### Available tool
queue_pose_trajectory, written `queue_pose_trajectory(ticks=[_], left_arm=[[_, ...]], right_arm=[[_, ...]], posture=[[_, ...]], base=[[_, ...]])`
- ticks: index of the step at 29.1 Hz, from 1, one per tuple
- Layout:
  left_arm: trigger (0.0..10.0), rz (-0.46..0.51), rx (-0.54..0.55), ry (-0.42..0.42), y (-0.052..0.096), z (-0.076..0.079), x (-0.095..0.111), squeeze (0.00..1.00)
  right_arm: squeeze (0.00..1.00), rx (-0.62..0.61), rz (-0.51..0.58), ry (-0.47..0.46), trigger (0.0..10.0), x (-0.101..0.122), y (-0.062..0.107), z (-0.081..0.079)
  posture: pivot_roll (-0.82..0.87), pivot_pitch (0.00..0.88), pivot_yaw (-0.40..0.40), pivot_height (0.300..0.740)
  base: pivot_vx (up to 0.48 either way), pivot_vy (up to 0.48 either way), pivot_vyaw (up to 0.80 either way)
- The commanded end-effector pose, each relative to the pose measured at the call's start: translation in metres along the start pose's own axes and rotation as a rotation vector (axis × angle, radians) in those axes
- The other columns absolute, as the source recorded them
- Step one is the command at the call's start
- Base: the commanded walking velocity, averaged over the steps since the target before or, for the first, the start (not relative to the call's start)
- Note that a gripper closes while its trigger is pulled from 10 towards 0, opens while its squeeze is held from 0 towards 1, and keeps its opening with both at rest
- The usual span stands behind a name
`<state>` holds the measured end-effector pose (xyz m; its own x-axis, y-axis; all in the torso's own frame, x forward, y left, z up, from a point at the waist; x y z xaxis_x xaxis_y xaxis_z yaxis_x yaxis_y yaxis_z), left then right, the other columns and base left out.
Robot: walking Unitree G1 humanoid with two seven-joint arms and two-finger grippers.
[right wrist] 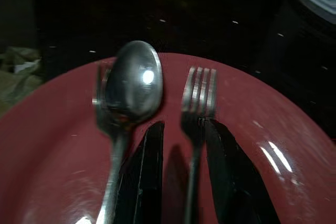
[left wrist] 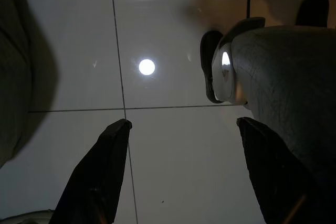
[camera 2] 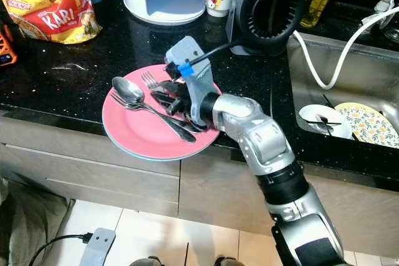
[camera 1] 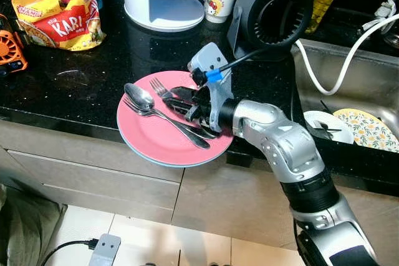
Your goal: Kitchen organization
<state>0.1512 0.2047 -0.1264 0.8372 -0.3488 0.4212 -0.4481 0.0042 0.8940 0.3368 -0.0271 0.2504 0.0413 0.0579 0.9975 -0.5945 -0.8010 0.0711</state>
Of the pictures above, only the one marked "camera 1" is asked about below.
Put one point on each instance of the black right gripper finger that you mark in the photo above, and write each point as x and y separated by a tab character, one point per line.
186	110
184	93

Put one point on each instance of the pink round plate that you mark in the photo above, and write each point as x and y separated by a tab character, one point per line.
156	135

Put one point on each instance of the silver spoon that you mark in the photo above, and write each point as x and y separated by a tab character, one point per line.
138	96
129	106

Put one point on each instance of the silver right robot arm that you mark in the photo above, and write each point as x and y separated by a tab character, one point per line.
280	144

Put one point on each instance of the beige kitchen cabinet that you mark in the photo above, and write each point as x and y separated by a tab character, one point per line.
93	172

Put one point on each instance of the white cartoon print cup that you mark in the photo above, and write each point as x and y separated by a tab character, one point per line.
219	5

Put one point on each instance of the black round fan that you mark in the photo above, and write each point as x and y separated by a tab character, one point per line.
246	4

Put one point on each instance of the white bowl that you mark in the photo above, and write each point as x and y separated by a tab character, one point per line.
315	123

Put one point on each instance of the black utensil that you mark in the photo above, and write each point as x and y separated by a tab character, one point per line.
325	130

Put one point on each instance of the yellow red noodle bag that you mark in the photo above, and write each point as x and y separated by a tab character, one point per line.
62	26

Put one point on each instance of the yellow oil bottle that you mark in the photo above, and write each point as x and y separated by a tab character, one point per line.
327	1

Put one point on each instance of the steel sink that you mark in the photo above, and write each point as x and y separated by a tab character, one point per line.
368	85

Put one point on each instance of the yellow floral plate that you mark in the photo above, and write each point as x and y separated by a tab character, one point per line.
371	130

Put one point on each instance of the orange black tool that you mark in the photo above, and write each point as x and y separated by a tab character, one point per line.
11	51

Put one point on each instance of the white power plug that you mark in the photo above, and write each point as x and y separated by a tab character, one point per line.
386	10

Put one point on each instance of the grey green bag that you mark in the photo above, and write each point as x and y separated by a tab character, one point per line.
25	228

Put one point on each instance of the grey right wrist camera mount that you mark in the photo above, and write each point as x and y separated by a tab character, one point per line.
209	57

